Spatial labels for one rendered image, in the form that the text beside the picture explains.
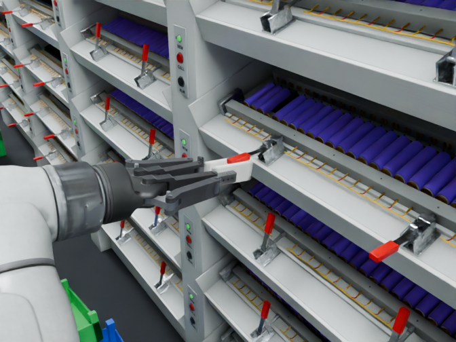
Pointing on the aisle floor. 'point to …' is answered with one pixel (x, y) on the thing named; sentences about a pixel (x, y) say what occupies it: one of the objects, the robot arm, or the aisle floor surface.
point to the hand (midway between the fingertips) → (228, 171)
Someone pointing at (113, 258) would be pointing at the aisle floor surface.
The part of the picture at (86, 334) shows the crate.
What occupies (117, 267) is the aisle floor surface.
